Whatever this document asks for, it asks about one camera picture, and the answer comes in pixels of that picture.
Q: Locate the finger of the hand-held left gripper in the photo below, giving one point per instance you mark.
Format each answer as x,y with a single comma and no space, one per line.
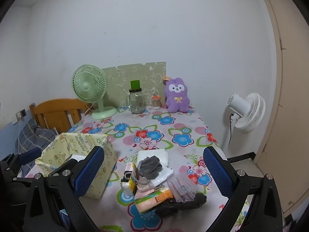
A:
31,155

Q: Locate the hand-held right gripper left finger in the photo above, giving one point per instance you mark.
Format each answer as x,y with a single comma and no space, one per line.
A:
89,170

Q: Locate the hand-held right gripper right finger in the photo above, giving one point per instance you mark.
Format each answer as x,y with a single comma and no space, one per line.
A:
217,174

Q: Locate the yellow fabric storage box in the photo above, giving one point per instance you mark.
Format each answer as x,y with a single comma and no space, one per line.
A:
72,142

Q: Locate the clear plastic bottle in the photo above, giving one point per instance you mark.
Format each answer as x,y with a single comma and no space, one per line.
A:
183,188

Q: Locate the black white small pouch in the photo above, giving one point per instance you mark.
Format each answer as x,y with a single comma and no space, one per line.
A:
125,177

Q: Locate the pink yellow tissue pack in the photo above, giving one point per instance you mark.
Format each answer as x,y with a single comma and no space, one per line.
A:
128,188

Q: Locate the white thin cloth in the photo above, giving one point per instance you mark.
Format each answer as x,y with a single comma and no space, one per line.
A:
166,172

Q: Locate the black cloth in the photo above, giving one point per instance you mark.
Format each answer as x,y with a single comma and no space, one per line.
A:
178,207

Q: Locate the beige cloth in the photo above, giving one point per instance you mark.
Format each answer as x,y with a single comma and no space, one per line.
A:
144,186

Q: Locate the grey sock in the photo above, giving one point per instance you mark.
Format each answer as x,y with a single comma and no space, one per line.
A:
149,166

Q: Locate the white towel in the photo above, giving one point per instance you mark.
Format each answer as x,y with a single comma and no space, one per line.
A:
154,153

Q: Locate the orange green snack packet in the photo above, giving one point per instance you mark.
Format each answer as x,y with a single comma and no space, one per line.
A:
152,199

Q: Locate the plaid pillow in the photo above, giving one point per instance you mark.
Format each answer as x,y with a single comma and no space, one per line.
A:
36,135

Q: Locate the wooden chair headboard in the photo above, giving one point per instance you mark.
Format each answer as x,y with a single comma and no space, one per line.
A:
55,116

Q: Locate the floral tablecloth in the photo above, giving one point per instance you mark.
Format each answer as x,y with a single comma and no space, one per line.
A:
169,130

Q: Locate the white standing fan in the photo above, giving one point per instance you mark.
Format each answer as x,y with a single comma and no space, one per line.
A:
251,113

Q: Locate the glass jar green lid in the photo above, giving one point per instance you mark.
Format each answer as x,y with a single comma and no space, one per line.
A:
136,104

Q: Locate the purple plush toy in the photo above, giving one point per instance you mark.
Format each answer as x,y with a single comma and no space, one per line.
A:
177,99

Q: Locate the green desk fan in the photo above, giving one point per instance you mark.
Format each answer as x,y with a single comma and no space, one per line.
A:
88,84

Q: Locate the toothpick container orange lid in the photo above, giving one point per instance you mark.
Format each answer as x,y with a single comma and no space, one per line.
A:
156,102

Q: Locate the beige door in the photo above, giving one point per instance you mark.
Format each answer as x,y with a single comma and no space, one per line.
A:
289,101

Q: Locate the green patterned board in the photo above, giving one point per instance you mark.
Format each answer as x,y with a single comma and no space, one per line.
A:
144,75

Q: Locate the wall socket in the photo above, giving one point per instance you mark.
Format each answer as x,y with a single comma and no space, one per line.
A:
21,114

